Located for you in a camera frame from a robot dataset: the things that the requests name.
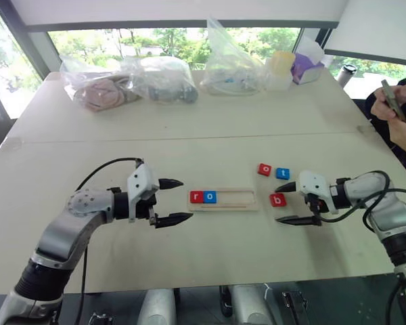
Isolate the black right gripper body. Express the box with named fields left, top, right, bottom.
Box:
left=304, top=192, right=332, bottom=225

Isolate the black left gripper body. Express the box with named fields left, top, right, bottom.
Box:
left=134, top=188, right=160, bottom=226

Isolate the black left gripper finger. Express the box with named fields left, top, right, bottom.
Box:
left=154, top=212, right=195, bottom=229
left=158, top=177, right=185, bottom=191

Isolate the grey smartphone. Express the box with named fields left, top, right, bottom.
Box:
left=380, top=79, right=406, bottom=124

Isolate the red letter block b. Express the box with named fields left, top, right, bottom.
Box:
left=269, top=193, right=288, bottom=208

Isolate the wooden letter tray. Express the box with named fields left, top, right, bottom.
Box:
left=187, top=188, right=259, bottom=213

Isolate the silver rounded robot shape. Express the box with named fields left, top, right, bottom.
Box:
left=229, top=284, right=275, bottom=325
left=136, top=287, right=177, bottom=325

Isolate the person right hand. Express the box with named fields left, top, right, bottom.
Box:
left=370, top=84, right=406, bottom=121

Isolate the plastic bag with grey items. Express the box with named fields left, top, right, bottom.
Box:
left=121, top=55, right=200, bottom=105

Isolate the plastic bag with pink cloth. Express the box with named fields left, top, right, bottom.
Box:
left=59, top=56, right=143, bottom=112

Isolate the yellow lidded plastic container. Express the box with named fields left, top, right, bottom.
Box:
left=265, top=50, right=296, bottom=92

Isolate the purple and white box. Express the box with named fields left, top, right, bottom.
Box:
left=290, top=35, right=326, bottom=85

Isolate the white cup with black lid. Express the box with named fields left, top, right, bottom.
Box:
left=336, top=64, right=358, bottom=87

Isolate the tall clear plastic bag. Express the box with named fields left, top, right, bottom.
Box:
left=200, top=16, right=269, bottom=96

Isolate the white roller blind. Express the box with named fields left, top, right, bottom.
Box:
left=6, top=0, right=350, bottom=33
left=323, top=0, right=406, bottom=66

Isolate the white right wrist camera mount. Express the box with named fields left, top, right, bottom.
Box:
left=296, top=170, right=332, bottom=204

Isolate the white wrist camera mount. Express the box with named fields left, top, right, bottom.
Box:
left=126, top=163, right=160, bottom=223
left=296, top=170, right=332, bottom=204

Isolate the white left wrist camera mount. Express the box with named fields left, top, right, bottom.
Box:
left=126, top=163, right=160, bottom=223

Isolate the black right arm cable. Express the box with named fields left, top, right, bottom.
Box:
left=319, top=170, right=406, bottom=325

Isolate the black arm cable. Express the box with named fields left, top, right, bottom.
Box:
left=74, top=156, right=145, bottom=325
left=319, top=170, right=406, bottom=325

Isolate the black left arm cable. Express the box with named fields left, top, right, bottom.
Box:
left=74, top=156, right=145, bottom=325

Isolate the black metal bracket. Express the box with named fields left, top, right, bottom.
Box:
left=281, top=290, right=309, bottom=325

